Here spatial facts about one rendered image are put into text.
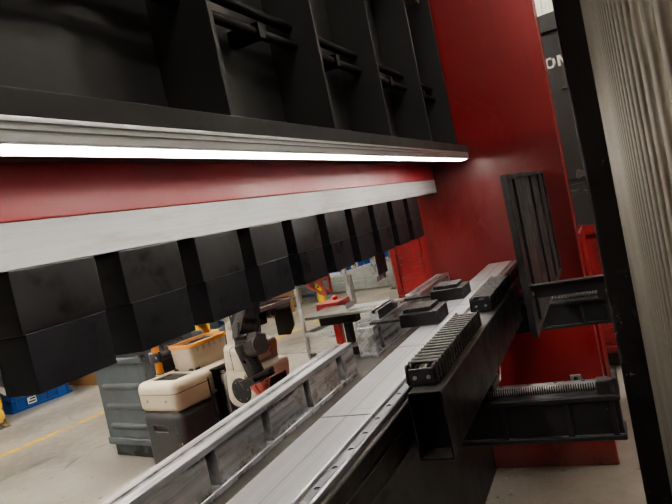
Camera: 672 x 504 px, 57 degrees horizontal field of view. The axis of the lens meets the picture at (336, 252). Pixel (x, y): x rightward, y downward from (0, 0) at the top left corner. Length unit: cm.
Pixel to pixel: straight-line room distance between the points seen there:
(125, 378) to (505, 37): 315
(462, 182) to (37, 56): 224
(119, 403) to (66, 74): 378
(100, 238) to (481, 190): 214
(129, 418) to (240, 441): 333
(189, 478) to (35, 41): 72
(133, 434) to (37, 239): 373
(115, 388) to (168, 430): 188
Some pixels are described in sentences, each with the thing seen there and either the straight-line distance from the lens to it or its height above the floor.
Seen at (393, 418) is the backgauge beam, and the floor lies 97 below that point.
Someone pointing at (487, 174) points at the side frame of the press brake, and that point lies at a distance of 290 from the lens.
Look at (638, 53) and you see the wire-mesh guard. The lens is 18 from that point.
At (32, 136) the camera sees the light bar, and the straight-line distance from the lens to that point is 69.
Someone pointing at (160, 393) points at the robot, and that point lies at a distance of 269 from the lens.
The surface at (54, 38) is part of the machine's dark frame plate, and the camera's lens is 99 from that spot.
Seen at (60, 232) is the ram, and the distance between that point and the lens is 96.
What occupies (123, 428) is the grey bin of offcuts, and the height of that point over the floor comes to 21.
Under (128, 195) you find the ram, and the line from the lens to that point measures 108.
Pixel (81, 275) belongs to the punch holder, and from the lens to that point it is 98.
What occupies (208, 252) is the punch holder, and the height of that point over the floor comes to 131.
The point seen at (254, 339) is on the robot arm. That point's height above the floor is 101.
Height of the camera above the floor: 132
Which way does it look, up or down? 3 degrees down
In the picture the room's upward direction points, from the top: 12 degrees counter-clockwise
